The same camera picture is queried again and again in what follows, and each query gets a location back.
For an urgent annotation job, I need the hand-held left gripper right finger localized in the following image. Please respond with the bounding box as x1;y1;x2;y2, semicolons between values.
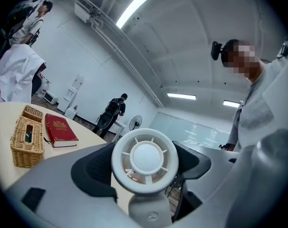
171;140;241;223

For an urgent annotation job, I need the ceiling light panel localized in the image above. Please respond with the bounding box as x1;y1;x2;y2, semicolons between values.
167;93;197;101
223;100;241;108
115;0;151;29

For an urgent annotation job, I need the white side table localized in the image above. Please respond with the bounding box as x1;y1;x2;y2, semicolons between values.
112;121;127;140

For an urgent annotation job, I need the ceiling air conditioner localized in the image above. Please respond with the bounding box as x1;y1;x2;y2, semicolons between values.
74;0;102;24

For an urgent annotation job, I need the white handheld fan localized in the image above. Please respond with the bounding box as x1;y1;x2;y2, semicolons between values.
110;128;179;228

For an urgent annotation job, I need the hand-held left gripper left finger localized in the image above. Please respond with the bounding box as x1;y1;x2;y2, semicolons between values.
6;142;130;228

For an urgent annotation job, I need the red hardcover book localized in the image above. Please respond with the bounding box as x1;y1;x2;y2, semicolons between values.
44;113;79;148

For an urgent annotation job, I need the black head-mounted camera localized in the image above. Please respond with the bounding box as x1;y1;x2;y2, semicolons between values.
210;40;225;61

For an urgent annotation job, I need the white garment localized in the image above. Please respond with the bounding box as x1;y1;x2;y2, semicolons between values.
0;44;47;104

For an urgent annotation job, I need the white water dispenser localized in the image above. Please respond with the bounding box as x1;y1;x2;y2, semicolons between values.
57;74;86;115

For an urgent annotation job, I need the person's face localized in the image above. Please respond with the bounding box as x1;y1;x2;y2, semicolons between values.
223;44;266;84

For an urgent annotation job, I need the white microwave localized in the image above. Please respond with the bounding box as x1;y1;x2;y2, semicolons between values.
43;90;59;105

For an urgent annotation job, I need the person's grey t-shirt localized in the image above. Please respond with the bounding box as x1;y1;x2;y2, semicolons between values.
227;38;288;152

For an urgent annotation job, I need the black standing fan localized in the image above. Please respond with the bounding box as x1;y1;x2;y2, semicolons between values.
127;114;143;137

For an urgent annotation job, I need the wicker tissue box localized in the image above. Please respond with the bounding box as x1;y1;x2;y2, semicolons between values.
10;105;45;168

